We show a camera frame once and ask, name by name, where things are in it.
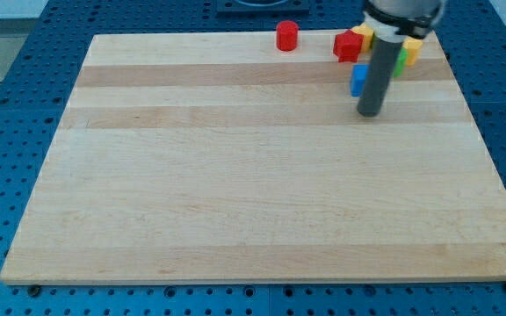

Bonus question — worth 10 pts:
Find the yellow block right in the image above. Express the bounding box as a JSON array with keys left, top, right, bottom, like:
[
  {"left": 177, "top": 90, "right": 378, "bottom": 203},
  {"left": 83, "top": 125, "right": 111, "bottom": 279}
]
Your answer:
[{"left": 403, "top": 37, "right": 423, "bottom": 66}]

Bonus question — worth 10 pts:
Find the wooden board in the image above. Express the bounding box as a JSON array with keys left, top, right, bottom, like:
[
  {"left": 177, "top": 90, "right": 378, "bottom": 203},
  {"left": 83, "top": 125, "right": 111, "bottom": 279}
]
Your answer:
[{"left": 0, "top": 30, "right": 506, "bottom": 285}]

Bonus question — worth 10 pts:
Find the red cylinder block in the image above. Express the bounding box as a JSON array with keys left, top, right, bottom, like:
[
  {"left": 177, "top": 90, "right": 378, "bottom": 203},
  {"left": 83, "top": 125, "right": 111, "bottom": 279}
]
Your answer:
[{"left": 276, "top": 20, "right": 299, "bottom": 52}]

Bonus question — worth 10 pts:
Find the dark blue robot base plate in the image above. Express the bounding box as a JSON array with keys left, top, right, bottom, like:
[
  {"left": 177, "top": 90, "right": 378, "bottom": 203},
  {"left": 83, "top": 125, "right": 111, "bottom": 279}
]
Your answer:
[{"left": 213, "top": 0, "right": 311, "bottom": 16}]

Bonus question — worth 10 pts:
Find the blue cube block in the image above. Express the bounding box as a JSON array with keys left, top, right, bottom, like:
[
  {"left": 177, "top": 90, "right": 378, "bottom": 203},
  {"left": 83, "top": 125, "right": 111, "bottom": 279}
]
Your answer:
[{"left": 350, "top": 64, "right": 369, "bottom": 97}]

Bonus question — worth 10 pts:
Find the red star block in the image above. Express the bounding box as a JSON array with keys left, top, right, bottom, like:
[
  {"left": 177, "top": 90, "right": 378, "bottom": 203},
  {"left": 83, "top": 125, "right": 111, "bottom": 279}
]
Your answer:
[{"left": 333, "top": 30, "right": 364, "bottom": 62}]

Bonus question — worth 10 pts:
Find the green block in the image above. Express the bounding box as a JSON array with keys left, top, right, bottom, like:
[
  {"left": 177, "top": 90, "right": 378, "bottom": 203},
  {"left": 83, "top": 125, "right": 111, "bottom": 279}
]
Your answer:
[{"left": 393, "top": 47, "right": 408, "bottom": 77}]

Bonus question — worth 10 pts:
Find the yellow block left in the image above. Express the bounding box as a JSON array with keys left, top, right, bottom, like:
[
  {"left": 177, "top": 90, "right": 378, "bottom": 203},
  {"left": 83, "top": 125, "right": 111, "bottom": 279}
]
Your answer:
[{"left": 351, "top": 23, "right": 374, "bottom": 53}]

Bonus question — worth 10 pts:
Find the yellow block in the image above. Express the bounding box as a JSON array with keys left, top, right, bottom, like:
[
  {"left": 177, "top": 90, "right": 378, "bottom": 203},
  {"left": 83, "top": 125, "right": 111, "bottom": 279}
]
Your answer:
[
  {"left": 351, "top": 23, "right": 374, "bottom": 53},
  {"left": 403, "top": 37, "right": 423, "bottom": 66}
]

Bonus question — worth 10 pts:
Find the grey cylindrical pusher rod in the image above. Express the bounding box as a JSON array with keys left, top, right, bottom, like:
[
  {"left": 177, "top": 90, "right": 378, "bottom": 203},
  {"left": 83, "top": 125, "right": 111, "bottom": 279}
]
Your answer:
[{"left": 357, "top": 39, "right": 402, "bottom": 118}]

